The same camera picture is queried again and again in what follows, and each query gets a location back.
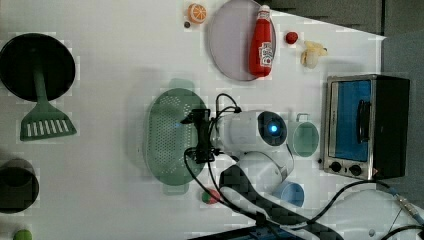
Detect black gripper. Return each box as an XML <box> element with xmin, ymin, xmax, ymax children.
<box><xmin>180</xmin><ymin>109</ymin><xmax>213</xmax><ymax>164</ymax></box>

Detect green plastic strainer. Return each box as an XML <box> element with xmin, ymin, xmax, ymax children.
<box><xmin>143</xmin><ymin>78</ymin><xmax>205</xmax><ymax>196</ymax></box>

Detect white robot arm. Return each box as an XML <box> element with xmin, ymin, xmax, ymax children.
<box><xmin>181</xmin><ymin>107</ymin><xmax>343</xmax><ymax>240</ymax></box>

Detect red strawberry toy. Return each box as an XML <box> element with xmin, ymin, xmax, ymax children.
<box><xmin>201</xmin><ymin>189</ymin><xmax>221</xmax><ymax>205</ymax></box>

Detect red plush ketchup bottle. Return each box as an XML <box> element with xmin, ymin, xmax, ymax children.
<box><xmin>249</xmin><ymin>5</ymin><xmax>274</xmax><ymax>77</ymax></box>

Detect round grey plate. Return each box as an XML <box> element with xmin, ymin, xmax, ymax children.
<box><xmin>208</xmin><ymin>0</ymin><xmax>276</xmax><ymax>81</ymax></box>

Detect green plastic cup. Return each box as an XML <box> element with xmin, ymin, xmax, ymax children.
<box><xmin>287</xmin><ymin>113</ymin><xmax>319</xmax><ymax>157</ymax></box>

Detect orange slice toy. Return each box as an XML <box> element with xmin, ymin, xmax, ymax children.
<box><xmin>187</xmin><ymin>3</ymin><xmax>207</xmax><ymax>24</ymax></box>

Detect blue plastic cup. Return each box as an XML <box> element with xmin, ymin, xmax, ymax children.
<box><xmin>272</xmin><ymin>181</ymin><xmax>304</xmax><ymax>207</ymax></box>

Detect red tomato toy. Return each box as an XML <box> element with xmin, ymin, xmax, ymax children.
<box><xmin>285</xmin><ymin>32</ymin><xmax>298</xmax><ymax>44</ymax></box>

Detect peeled banana toy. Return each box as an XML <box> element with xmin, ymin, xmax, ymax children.
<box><xmin>300</xmin><ymin>41</ymin><xmax>328</xmax><ymax>69</ymax></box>

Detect green slotted spatula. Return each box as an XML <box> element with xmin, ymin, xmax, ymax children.
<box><xmin>20</xmin><ymin>69</ymin><xmax>77</xmax><ymax>141</ymax></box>

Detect black toaster oven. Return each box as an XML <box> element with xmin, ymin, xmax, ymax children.
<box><xmin>323</xmin><ymin>74</ymin><xmax>410</xmax><ymax>180</ymax></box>

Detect black round pan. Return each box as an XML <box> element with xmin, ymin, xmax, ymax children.
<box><xmin>0</xmin><ymin>33</ymin><xmax>76</xmax><ymax>102</ymax></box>

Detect dark cylindrical cup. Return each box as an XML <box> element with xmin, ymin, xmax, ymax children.
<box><xmin>0</xmin><ymin>159</ymin><xmax>39</xmax><ymax>214</ymax></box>

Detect green lime toy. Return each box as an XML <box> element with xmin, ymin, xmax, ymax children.
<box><xmin>13</xmin><ymin>229</ymin><xmax>33</xmax><ymax>240</ymax></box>

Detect black cable loop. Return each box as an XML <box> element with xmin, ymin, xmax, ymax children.
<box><xmin>214</xmin><ymin>93</ymin><xmax>243</xmax><ymax>118</ymax></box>

